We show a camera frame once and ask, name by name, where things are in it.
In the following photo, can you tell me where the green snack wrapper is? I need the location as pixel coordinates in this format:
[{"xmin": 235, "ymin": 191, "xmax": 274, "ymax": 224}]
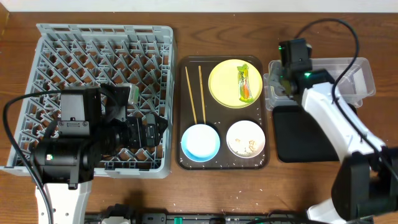
[{"xmin": 237, "ymin": 64, "xmax": 253, "ymax": 103}]

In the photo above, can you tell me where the yellow round plate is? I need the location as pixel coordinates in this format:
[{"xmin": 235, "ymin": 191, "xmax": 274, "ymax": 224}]
[{"xmin": 208, "ymin": 59, "xmax": 263, "ymax": 109}]

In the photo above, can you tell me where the clear plastic waste bin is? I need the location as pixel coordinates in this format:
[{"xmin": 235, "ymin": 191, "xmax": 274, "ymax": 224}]
[{"xmin": 264, "ymin": 57, "xmax": 376, "ymax": 111}]

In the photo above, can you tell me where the grey plastic dishwasher rack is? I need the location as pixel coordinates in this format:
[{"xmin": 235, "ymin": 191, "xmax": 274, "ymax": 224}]
[{"xmin": 2, "ymin": 24, "xmax": 176, "ymax": 179}]

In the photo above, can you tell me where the white bowl with food scraps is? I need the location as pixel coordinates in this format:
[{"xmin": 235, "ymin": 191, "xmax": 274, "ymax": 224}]
[{"xmin": 226, "ymin": 120, "xmax": 266, "ymax": 159}]

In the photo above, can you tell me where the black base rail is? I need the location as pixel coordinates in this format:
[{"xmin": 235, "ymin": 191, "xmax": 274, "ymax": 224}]
[{"xmin": 83, "ymin": 204, "xmax": 312, "ymax": 224}]

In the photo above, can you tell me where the black waste tray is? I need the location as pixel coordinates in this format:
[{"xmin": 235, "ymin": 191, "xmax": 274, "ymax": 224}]
[{"xmin": 272, "ymin": 106, "xmax": 339, "ymax": 163}]

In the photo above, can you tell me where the left wooden chopstick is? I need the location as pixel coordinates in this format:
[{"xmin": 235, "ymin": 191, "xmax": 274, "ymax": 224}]
[{"xmin": 185, "ymin": 67, "xmax": 197, "ymax": 124}]

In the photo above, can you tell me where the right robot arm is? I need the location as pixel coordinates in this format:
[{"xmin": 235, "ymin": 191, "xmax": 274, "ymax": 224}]
[{"xmin": 279, "ymin": 39, "xmax": 397, "ymax": 223}]

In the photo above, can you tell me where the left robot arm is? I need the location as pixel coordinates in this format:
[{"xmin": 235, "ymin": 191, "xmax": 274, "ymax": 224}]
[{"xmin": 30, "ymin": 84, "xmax": 169, "ymax": 223}]

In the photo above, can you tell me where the wooden chopstick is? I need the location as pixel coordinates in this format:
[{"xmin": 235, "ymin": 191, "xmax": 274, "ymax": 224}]
[
  {"xmin": 185, "ymin": 67, "xmax": 197, "ymax": 124},
  {"xmin": 198, "ymin": 65, "xmax": 206, "ymax": 124}
]

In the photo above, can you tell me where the right wooden chopstick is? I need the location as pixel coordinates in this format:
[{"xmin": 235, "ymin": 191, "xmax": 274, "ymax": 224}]
[{"xmin": 198, "ymin": 65, "xmax": 206, "ymax": 124}]

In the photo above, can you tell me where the light blue bowl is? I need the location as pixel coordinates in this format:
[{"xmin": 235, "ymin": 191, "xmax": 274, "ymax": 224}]
[{"xmin": 180, "ymin": 124, "xmax": 221, "ymax": 162}]

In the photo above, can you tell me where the dark brown serving tray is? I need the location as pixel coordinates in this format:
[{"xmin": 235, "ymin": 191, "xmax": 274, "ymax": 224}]
[{"xmin": 175, "ymin": 56, "xmax": 269, "ymax": 170}]

